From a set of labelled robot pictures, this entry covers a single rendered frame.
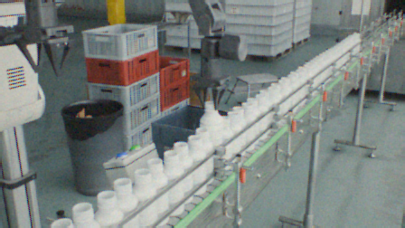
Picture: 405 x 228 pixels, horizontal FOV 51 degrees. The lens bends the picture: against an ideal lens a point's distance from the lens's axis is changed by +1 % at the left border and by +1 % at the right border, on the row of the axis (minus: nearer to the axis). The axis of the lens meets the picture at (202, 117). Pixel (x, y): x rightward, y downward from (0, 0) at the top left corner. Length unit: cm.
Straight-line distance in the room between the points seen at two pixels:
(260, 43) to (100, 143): 524
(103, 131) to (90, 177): 38
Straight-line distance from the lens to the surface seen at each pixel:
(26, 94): 143
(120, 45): 354
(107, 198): 90
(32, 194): 158
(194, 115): 212
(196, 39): 853
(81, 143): 308
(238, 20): 796
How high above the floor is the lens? 159
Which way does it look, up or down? 19 degrees down
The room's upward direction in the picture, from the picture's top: straight up
